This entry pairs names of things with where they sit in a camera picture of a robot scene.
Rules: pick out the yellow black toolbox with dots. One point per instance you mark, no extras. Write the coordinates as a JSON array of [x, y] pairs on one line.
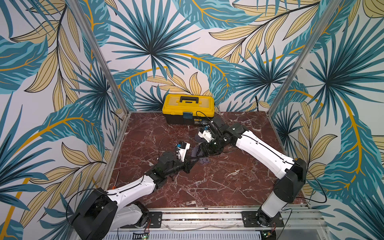
[[188, 110]]

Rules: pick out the orange handled screwdriver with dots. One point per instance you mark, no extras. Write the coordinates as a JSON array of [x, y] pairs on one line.
[[115, 183]]

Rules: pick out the aluminium front rail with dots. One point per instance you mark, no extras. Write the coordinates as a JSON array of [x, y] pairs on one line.
[[295, 217]]

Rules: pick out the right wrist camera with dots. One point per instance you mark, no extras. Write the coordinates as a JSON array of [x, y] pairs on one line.
[[206, 134]]

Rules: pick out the white perforated vent panel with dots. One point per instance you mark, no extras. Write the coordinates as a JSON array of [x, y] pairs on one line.
[[189, 235]]

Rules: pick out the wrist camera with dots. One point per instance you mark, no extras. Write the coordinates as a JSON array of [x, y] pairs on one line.
[[181, 150], [206, 134]]

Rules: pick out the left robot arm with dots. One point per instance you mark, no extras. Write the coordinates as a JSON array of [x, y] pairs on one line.
[[103, 211]]

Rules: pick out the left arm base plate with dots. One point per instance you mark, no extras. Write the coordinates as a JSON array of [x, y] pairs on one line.
[[151, 220]]

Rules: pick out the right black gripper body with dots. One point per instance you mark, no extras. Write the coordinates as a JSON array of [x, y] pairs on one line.
[[205, 147]]

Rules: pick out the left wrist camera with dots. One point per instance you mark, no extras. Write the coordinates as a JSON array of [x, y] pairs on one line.
[[181, 150]]

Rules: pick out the right aluminium frame post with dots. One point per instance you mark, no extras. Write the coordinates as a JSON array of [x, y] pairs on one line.
[[319, 28]]

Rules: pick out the lavender stand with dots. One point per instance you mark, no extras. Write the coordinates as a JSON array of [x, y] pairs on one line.
[[197, 155], [199, 138]]

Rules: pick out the left aluminium frame post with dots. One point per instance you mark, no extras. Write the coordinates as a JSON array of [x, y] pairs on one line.
[[86, 28]]

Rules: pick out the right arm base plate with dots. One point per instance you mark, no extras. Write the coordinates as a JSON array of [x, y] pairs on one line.
[[257, 219]]

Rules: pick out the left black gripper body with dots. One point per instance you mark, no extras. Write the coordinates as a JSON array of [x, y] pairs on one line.
[[179, 166]]

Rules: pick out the aluminium frame post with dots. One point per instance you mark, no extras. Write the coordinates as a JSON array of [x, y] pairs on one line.
[[86, 28], [319, 28]]

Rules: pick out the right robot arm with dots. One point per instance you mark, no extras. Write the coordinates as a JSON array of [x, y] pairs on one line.
[[291, 174]]

